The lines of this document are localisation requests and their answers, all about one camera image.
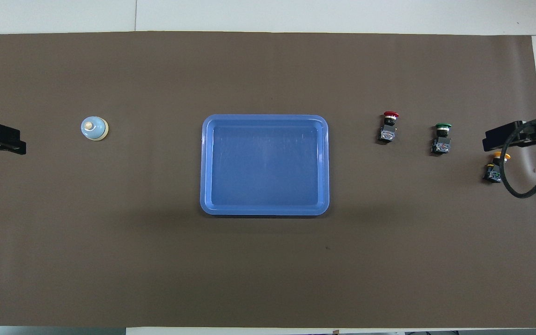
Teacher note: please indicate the yellow mushroom push button switch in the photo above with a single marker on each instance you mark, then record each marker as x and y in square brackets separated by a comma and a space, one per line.
[493, 173]

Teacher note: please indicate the green mushroom push button switch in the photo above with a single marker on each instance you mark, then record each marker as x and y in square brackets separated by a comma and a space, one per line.
[442, 139]

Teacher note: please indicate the red mushroom push button switch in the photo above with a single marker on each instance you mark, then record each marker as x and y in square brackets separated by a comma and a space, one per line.
[388, 128]

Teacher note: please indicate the light blue service bell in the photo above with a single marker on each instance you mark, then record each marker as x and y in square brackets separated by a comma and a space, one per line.
[93, 129]

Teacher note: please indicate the blue plastic tray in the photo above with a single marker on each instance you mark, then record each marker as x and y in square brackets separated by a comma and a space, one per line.
[263, 163]

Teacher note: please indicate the brown table mat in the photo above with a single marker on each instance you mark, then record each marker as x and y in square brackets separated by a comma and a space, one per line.
[156, 270]

